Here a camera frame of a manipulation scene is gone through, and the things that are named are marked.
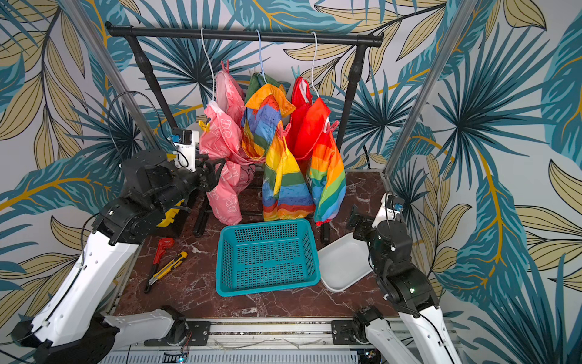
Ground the pink bear-print jacket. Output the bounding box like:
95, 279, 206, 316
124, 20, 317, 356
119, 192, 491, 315
199, 70, 256, 225

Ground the yellow clothespin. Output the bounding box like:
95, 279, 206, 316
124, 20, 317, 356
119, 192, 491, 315
198, 118, 212, 133

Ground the pink clothespin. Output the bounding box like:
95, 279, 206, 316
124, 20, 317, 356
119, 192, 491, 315
277, 121, 292, 138
221, 60, 230, 74
327, 119, 340, 133

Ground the white wire hanger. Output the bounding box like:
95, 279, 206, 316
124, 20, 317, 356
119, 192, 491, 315
200, 27, 216, 102
310, 31, 321, 99

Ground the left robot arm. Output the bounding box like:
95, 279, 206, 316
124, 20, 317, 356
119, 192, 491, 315
11, 150, 225, 363

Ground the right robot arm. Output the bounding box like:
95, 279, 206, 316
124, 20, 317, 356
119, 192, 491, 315
347, 210, 462, 363

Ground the white plastic tray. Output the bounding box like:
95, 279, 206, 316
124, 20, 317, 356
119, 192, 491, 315
318, 233, 372, 293

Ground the yellow black toolbox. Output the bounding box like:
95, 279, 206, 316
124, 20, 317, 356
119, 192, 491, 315
153, 200, 189, 238

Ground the red pipe wrench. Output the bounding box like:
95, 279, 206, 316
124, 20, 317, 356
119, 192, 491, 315
149, 238, 175, 278

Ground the rainbow striped jacket left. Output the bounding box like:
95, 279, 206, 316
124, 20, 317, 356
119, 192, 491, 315
240, 72, 315, 221

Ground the yellow black utility knife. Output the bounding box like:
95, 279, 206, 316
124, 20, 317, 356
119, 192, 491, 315
144, 251, 188, 294

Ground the teal plastic basket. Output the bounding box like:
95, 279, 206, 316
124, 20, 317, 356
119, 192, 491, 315
216, 219, 321, 297

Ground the rainbow jacket red hood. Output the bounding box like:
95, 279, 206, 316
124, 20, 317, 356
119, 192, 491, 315
287, 77, 346, 226

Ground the teal clothespin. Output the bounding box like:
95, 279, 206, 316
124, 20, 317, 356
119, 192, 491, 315
291, 66, 301, 80

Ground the black clothes rack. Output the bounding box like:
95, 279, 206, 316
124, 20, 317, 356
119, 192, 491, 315
105, 21, 385, 244

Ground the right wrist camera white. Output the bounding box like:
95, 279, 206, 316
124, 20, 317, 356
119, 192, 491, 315
372, 192, 404, 228

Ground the left aluminium frame post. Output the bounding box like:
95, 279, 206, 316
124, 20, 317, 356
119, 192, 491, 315
61, 0, 161, 149

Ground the aluminium frame post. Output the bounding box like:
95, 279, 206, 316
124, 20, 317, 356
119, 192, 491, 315
384, 0, 477, 181
61, 0, 161, 149

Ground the light blue wire hanger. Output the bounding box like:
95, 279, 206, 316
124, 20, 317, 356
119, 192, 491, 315
256, 30, 268, 86

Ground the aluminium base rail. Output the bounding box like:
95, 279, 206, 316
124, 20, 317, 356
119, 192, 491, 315
97, 315, 460, 364

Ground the right aluminium frame post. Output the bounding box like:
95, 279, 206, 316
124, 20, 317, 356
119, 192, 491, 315
384, 0, 477, 181

